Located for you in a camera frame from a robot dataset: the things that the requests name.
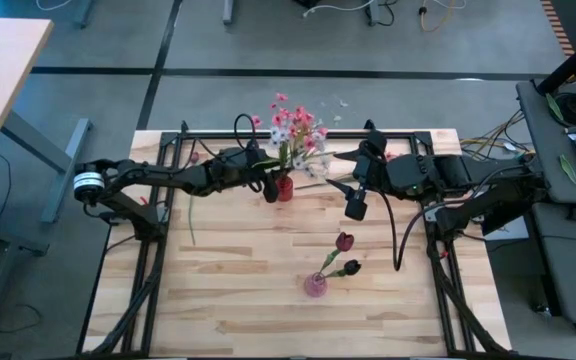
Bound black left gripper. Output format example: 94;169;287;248
207;144;280;204

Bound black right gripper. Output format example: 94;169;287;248
326;130;388;222

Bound pink artificial flower spray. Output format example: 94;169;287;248
250;92;330;174
295;149;399;191

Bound dark red artificial tulip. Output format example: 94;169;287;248
317;231;356;281

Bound pink ribbed glass vase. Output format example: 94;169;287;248
303;272;329;299

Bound red glass vase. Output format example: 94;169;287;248
275;174;295;203

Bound white box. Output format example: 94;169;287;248
487;215;530;242

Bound grey metal table leg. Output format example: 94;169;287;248
222;0;238;27
75;0;97;30

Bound dark grey cart top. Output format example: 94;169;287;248
515;79;576;206

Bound green artificial leaf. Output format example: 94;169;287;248
545;92;565;124
559;153;576;187

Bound light wooden side table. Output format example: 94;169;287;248
0;17;54;161

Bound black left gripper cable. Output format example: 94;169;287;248
233;113;260;151

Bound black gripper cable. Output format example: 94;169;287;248
377;189;444;272
233;113;260;151

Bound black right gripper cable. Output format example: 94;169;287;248
377;189;444;272

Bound black aluminium table frame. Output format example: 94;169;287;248
120;119;477;359

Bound floor cable tangle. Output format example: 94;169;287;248
460;108;537;166

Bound white floor cable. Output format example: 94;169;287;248
35;0;75;12
301;0;377;19

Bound orange floor cable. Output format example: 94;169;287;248
419;0;468;34

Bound black cable bundle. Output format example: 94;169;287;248
430;259;512;356
90;264;162;356

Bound grey side table leg frame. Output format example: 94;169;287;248
0;109;93;225

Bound black diagonal post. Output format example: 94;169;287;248
536;27;576;96

